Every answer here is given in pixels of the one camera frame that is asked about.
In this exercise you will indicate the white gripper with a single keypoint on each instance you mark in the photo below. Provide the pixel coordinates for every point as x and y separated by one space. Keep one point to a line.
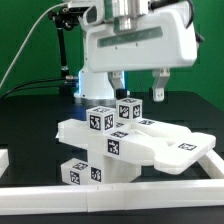
163 39

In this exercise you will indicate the white chair backrest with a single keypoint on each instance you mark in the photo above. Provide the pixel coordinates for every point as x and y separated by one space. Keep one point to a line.
169 148

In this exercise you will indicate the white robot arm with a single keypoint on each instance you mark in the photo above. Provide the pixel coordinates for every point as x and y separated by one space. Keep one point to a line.
94 87

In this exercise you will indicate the white block far left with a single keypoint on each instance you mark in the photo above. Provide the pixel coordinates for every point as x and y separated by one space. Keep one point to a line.
4 161

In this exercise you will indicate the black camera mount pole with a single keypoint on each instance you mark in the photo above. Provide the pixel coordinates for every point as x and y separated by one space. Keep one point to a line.
64 20

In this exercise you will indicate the overhead camera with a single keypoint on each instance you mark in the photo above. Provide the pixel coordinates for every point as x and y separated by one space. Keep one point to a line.
79 5

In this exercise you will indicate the white boundary frame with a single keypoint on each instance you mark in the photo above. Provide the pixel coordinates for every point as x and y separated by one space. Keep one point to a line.
114 197

